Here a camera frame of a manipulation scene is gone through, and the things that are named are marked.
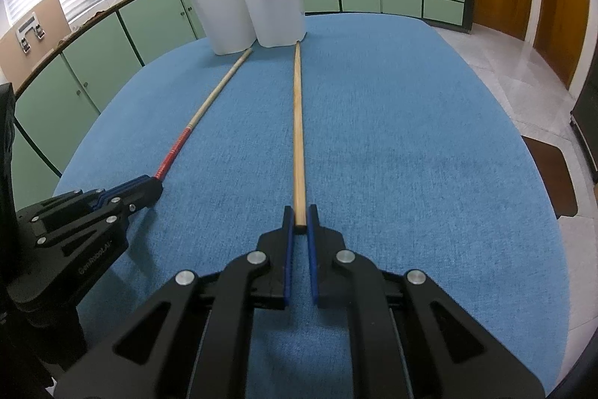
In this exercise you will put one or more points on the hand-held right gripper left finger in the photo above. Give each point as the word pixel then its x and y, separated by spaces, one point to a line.
pixel 288 261

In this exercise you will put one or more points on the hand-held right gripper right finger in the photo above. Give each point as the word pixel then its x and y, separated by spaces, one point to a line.
pixel 313 268

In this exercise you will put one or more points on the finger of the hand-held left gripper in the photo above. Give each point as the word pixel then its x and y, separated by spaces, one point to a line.
pixel 140 188
pixel 103 227

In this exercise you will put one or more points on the plain wooden chopstick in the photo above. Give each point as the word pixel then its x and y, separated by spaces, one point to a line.
pixel 298 132

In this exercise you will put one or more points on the white double utensil holder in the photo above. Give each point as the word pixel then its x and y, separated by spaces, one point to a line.
pixel 271 1

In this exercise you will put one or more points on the blue table mat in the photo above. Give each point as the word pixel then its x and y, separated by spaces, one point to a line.
pixel 397 156

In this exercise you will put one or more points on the brown cardboard board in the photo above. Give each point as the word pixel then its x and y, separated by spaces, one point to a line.
pixel 28 62

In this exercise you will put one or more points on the green base cabinets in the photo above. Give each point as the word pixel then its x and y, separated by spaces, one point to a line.
pixel 154 20

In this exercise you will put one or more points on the brown wooden stool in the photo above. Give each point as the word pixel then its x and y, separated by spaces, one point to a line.
pixel 553 179

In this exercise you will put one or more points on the white bracket device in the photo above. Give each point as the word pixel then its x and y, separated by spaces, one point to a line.
pixel 30 32

